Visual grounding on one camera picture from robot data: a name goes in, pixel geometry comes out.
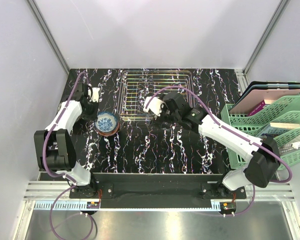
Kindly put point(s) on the orange patterned bowl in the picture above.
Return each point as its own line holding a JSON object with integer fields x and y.
{"x": 107, "y": 124}

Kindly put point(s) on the pink folder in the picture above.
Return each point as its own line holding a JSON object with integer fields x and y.
{"x": 250, "y": 101}

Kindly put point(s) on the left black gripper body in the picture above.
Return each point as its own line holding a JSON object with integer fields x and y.
{"x": 90, "y": 113}

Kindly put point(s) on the green file organizer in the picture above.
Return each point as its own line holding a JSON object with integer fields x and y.
{"x": 279, "y": 120}

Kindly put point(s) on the spiral notebook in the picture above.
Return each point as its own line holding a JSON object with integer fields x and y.
{"x": 290, "y": 147}

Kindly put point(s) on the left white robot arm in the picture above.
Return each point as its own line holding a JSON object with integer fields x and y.
{"x": 55, "y": 151}

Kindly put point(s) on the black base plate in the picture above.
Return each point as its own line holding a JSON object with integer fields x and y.
{"x": 116, "y": 185}

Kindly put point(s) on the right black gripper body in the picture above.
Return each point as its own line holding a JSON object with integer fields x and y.
{"x": 171, "y": 117}

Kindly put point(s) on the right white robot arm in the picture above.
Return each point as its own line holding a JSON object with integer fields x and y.
{"x": 259, "y": 154}

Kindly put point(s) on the purple book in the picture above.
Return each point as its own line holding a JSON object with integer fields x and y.
{"x": 260, "y": 106}

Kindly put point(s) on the blue booklet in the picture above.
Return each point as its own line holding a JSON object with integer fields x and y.
{"x": 269, "y": 131}

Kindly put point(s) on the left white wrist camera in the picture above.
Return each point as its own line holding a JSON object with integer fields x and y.
{"x": 94, "y": 94}

